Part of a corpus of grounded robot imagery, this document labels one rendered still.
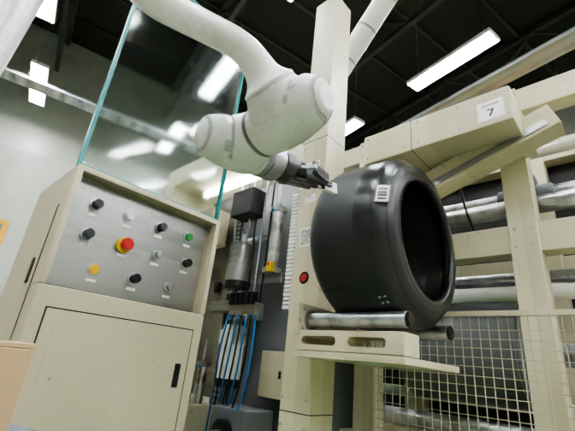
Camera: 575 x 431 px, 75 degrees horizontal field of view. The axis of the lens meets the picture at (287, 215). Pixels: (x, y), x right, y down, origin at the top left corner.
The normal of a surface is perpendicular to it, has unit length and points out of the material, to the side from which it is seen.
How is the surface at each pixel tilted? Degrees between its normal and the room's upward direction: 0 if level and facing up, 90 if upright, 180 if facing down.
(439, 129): 90
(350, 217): 91
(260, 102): 132
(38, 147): 90
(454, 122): 90
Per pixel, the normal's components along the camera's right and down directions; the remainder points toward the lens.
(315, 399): 0.74, -0.19
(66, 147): 0.57, -0.26
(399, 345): -0.67, -0.34
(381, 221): 0.00, -0.32
